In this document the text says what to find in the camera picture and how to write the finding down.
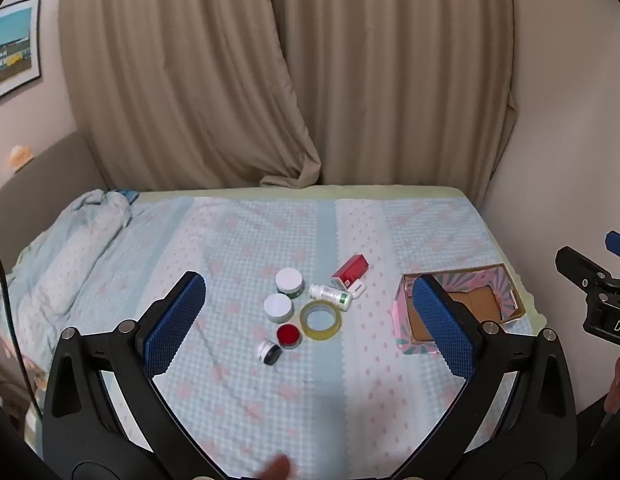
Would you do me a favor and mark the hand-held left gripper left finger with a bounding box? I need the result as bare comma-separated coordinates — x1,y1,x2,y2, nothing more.
42,271,225,480

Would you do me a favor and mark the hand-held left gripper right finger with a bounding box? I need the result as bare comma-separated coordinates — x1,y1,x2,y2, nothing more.
390,274,578,480

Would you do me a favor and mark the pink patterned cardboard box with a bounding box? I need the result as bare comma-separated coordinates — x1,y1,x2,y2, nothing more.
392,263,527,356

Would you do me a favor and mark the person's right hand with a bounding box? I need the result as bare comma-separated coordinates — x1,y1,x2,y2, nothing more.
605,352,620,413

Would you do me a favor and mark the small black jar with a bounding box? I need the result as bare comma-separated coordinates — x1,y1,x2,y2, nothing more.
255,340,283,366

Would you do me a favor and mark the white lid green jar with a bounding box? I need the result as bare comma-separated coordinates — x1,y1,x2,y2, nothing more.
264,293,295,323
275,268,306,295

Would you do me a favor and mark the blue checked bed sheet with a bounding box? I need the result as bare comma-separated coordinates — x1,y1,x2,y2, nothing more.
20,195,537,480

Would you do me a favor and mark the red and white carton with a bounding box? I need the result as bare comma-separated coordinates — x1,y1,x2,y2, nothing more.
331,254,369,289

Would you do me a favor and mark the white bottle green label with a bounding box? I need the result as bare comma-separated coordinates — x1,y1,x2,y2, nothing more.
308,284,354,311

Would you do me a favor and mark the clear tape roll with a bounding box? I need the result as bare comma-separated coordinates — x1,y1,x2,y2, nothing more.
299,300,343,341

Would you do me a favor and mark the pale blue bunched quilt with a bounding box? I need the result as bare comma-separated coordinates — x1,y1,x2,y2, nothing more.
0,190,140,361

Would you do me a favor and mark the pale green mattress pad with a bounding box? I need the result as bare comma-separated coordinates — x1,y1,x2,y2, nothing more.
134,184,547,333

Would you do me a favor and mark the grey brown headboard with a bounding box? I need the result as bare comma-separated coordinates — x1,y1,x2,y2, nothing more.
0,132,111,277

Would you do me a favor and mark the small orange object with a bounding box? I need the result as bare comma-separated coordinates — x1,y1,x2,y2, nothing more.
8,145,34,169

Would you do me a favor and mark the black cable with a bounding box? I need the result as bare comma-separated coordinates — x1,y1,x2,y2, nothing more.
0,242,46,428

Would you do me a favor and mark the framed wall picture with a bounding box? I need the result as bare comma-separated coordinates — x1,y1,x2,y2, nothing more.
0,0,43,106

